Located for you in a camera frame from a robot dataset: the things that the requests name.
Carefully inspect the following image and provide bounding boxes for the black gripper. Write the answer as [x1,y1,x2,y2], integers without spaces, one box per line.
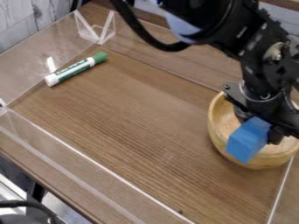
[223,83,299,145]

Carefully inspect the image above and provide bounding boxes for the blue rectangular block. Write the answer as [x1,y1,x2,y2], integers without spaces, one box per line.
[226,116,271,165]

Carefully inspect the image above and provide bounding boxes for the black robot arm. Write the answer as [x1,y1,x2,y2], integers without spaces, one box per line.
[152,0,299,144]

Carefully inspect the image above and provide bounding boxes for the brown wooden bowl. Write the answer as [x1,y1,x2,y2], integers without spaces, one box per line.
[208,92,299,170]

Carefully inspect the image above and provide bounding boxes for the green and white marker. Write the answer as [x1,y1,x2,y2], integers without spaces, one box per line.
[44,52,108,87]

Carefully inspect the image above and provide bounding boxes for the clear acrylic tray walls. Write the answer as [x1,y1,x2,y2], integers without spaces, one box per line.
[0,5,299,224]

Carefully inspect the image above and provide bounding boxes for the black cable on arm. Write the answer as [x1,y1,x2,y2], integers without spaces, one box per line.
[109,0,196,53]

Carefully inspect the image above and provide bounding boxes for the black metal mount bottom left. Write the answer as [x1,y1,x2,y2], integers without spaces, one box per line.
[0,200,61,224]

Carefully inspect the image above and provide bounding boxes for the black cable bottom left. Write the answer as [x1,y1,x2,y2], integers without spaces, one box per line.
[0,199,60,224]

